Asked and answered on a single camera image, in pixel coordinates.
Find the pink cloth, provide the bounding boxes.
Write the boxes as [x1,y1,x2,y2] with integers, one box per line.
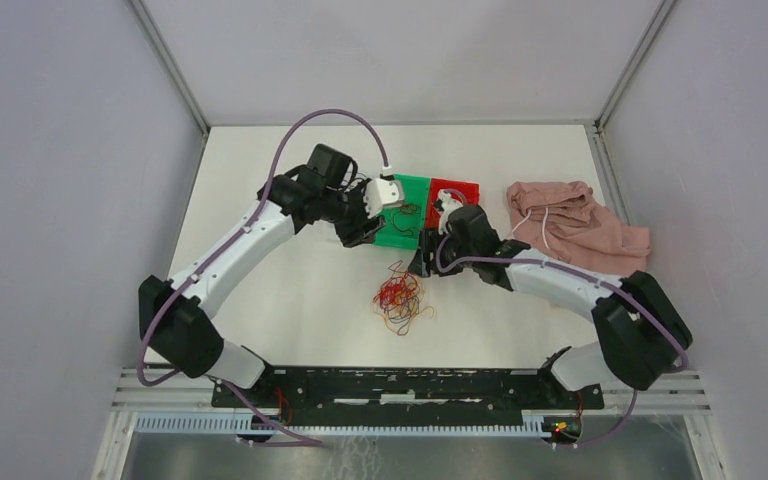
[506,181,651,276]

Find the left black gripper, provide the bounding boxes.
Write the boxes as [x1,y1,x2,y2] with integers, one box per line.
[322,178,387,249]

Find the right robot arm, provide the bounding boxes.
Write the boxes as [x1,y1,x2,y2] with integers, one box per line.
[408,205,693,408]

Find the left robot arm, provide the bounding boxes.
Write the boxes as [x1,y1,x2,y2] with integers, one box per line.
[138,144,404,407]

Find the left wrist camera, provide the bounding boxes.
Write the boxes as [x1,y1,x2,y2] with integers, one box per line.
[363,178,405,218]

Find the dark cable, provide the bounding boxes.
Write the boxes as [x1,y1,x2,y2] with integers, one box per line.
[387,201,425,240]

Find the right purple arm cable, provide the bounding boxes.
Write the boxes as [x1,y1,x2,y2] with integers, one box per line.
[433,188,690,450]

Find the red plastic bin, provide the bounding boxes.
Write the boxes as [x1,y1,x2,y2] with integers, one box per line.
[424,178,480,229]

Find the yellow cable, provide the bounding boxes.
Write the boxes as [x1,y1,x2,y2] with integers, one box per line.
[433,185,477,207]

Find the white slotted cable duct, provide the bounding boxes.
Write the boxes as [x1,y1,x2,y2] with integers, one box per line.
[134,412,554,439]

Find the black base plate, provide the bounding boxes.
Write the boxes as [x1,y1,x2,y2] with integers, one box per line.
[211,366,605,427]

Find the green plastic bin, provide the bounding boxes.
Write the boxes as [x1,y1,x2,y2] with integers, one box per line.
[373,174,431,251]

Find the cable pile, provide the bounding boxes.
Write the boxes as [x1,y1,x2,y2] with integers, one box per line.
[371,260,436,338]

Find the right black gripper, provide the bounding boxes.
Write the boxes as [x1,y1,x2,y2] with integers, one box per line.
[407,226,478,277]

